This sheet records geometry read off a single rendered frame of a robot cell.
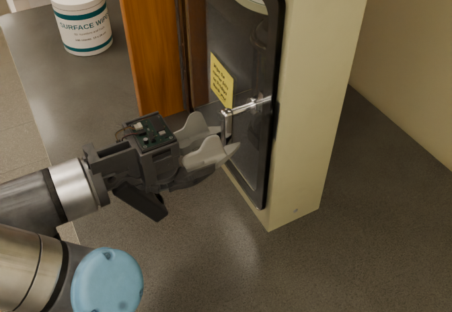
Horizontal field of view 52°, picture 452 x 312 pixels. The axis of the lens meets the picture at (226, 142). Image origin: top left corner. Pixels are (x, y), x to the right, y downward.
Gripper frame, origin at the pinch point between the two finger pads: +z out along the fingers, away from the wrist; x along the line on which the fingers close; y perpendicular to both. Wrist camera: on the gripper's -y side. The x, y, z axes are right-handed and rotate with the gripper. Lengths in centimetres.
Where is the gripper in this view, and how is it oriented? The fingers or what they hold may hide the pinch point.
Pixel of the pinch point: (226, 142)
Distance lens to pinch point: 68.9
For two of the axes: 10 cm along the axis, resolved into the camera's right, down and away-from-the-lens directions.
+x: -4.7, -6.2, 6.2
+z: 8.8, -3.3, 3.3
